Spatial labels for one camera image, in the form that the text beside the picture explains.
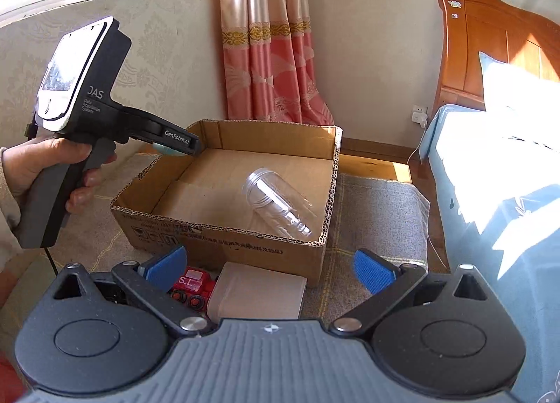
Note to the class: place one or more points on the person's left hand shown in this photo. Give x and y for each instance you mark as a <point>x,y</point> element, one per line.
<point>26,175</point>

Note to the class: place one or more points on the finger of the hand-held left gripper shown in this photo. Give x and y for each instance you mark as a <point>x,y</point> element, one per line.
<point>175,139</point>

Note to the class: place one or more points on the frosted white plastic container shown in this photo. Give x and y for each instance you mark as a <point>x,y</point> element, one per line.
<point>258,293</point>

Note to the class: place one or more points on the clear plastic cup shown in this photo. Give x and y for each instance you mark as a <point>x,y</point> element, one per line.
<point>275,197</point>

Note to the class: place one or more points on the cardboard box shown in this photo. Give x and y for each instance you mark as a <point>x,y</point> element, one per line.
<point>262,256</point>

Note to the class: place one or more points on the grey plaid blanket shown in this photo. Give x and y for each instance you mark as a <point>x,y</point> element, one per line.
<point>376,210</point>

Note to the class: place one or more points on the pink patterned curtain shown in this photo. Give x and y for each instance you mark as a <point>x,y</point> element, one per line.
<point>267,57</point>

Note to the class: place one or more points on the red cloth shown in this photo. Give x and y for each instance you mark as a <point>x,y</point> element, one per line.
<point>8,379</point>

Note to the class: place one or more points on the light blue pillow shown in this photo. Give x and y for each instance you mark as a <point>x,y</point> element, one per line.
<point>494,79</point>

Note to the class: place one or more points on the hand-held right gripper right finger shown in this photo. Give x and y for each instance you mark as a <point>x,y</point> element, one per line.
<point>372,272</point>

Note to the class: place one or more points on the white wall socket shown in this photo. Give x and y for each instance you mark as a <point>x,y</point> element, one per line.
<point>419,116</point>

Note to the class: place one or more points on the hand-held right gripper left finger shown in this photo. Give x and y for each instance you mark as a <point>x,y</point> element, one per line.
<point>168,266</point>

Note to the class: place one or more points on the red toy train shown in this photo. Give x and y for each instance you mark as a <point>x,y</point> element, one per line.
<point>192,285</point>

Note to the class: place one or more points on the wooden bed headboard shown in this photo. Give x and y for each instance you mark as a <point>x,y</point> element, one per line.
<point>472,44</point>

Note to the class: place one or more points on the small teal object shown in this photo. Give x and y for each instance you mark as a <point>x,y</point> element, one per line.
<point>162,151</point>

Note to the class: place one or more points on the light blue bed sheet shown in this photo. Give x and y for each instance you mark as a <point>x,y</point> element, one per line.
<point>503,232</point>

